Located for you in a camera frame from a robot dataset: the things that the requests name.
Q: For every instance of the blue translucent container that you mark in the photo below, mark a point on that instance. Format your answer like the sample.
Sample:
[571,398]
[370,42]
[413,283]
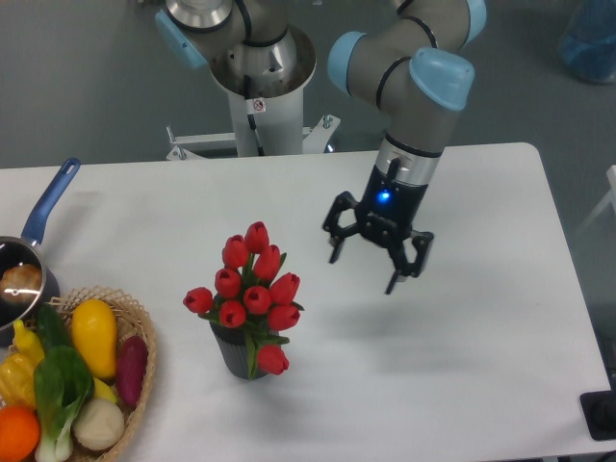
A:
[587,47]

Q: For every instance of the dark green cucumber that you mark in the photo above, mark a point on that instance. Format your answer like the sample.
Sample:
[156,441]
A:
[51,329]

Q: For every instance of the yellow squash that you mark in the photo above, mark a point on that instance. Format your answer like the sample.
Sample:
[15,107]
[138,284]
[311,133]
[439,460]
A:
[94,333]

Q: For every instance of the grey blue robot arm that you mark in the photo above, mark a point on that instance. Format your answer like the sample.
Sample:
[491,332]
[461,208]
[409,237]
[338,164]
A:
[411,72]

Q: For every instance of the red tulip bouquet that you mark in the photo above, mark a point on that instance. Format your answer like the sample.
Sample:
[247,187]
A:
[249,292]

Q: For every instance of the green bok choy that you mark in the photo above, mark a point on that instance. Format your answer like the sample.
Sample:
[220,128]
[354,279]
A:
[62,385]

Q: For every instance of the black device at table edge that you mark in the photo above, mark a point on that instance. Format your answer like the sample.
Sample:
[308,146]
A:
[599,413]

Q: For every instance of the orange fruit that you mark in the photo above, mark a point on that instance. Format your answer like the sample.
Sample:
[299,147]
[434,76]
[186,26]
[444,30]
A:
[20,432]

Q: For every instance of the brown bun in pan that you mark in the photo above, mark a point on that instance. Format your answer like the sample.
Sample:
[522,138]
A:
[20,285]

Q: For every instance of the purple eggplant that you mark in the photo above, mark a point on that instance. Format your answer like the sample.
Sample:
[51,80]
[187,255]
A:
[130,370]

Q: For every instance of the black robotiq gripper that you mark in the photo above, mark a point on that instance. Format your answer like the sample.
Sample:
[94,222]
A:
[390,212]

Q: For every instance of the woven wicker basket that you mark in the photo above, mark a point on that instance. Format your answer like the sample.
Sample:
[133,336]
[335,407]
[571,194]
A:
[132,319]

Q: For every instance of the beige garlic bulb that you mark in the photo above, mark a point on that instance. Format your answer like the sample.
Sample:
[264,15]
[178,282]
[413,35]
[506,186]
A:
[99,425]

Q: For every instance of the dark grey ribbed vase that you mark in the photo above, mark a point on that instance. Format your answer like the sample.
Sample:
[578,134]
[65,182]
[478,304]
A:
[251,354]

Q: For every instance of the white frame at right edge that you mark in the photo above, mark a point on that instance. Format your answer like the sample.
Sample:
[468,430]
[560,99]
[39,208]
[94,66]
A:
[605,206]

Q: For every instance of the yellow bell pepper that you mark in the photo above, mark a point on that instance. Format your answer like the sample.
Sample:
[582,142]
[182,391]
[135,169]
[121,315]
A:
[17,381]

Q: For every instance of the blue handled saucepan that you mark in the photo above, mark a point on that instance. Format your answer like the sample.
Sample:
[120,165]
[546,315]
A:
[24,249]

